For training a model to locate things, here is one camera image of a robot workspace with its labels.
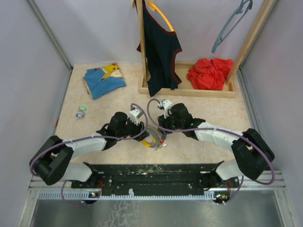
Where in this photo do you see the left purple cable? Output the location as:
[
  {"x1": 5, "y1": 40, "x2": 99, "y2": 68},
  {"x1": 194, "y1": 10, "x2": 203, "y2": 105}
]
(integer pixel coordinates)
[{"x1": 29, "y1": 103, "x2": 149, "y2": 208}]

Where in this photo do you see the metal key organizer ring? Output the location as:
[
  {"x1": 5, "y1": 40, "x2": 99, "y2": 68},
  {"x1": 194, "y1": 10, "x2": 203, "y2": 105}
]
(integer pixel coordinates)
[{"x1": 141, "y1": 126, "x2": 169, "y2": 151}]

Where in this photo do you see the orange clothes hanger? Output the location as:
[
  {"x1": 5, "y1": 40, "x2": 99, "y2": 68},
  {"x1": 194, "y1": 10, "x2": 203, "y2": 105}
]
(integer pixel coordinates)
[{"x1": 146, "y1": 0, "x2": 175, "y2": 32}]

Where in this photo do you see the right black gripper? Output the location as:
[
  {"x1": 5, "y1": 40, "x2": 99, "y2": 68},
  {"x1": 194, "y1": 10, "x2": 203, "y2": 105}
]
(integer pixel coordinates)
[{"x1": 158, "y1": 109, "x2": 184, "y2": 135}]

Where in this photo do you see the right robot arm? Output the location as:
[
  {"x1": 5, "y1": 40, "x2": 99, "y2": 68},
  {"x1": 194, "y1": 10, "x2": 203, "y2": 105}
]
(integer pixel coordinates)
[{"x1": 157, "y1": 99, "x2": 275, "y2": 187}]

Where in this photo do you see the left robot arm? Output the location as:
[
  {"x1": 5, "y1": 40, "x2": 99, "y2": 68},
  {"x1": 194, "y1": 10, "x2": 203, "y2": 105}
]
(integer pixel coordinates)
[{"x1": 29, "y1": 108, "x2": 145, "y2": 188}]

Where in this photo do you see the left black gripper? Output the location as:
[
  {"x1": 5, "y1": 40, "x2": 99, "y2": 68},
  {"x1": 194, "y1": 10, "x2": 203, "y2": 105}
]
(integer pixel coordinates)
[{"x1": 116, "y1": 116, "x2": 150, "y2": 141}]

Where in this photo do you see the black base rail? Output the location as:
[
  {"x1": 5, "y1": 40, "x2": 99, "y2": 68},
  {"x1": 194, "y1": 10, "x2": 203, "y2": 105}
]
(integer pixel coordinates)
[{"x1": 71, "y1": 164, "x2": 239, "y2": 196}]

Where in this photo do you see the red crumpled cloth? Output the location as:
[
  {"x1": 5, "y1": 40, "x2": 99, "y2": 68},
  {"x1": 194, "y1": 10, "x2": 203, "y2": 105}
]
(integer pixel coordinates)
[{"x1": 187, "y1": 58, "x2": 233, "y2": 91}]

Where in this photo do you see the wooden clothes rack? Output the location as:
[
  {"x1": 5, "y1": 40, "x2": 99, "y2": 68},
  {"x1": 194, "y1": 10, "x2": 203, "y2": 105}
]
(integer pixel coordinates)
[{"x1": 133, "y1": 0, "x2": 275, "y2": 98}]

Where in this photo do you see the dark navy tank top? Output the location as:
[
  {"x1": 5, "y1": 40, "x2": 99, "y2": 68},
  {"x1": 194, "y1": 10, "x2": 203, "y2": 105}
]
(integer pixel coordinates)
[{"x1": 142, "y1": 1, "x2": 182, "y2": 97}]

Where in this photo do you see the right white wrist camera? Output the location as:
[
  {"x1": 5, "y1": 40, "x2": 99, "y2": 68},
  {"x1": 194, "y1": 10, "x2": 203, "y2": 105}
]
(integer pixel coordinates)
[{"x1": 158, "y1": 99, "x2": 173, "y2": 118}]

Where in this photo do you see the blue pikachu shirt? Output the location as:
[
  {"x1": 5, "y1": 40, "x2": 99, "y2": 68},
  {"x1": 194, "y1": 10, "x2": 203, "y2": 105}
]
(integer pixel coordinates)
[{"x1": 83, "y1": 62, "x2": 126, "y2": 100}]

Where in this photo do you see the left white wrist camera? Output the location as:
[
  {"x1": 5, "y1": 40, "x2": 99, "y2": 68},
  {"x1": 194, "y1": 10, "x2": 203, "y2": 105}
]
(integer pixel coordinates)
[{"x1": 129, "y1": 107, "x2": 143, "y2": 125}]

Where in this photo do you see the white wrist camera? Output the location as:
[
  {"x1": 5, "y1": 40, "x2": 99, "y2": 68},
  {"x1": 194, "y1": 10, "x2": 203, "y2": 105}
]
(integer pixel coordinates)
[
  {"x1": 129, "y1": 107, "x2": 143, "y2": 125},
  {"x1": 158, "y1": 99, "x2": 173, "y2": 118}
]

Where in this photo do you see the green key tag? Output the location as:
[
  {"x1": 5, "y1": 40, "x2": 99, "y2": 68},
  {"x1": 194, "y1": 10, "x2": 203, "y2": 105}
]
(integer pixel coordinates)
[{"x1": 79, "y1": 106, "x2": 87, "y2": 112}]

